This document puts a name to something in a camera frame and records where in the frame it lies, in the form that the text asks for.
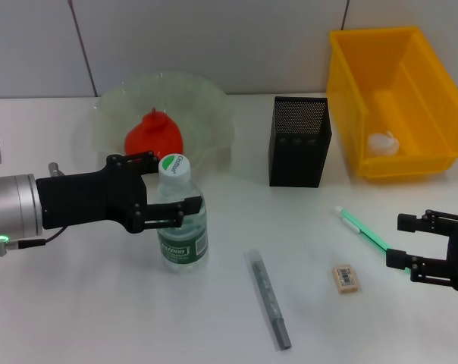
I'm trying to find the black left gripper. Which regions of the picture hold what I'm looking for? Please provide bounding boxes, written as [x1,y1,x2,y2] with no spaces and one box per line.
[35,150,206,234]

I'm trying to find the orange fruit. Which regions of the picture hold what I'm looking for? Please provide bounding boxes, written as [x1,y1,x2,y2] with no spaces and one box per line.
[124,108,185,162]

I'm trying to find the clear green-label water bottle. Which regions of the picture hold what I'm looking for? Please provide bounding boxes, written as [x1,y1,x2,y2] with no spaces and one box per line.
[156,153,209,275]

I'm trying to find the white paper ball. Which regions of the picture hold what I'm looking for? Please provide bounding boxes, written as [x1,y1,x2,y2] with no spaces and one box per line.
[367,130,400,157]

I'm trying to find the green white pen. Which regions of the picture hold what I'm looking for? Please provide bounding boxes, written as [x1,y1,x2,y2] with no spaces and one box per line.
[334,206,412,275]

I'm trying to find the beige barcode eraser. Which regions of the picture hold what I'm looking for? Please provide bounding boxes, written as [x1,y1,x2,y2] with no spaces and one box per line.
[331,265,359,294]

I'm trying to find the pale green wavy fruit bowl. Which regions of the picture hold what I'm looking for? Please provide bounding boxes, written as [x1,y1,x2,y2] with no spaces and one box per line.
[90,71,237,180]

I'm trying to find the black mesh pen holder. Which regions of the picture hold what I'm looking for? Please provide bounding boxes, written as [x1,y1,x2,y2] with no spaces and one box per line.
[268,96,334,188]

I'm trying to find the grey marker pen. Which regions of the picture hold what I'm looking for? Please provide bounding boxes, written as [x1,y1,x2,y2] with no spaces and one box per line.
[246,249,293,350]

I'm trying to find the yellow plastic bin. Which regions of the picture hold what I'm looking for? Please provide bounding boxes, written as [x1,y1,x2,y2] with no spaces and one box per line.
[325,25,458,184]

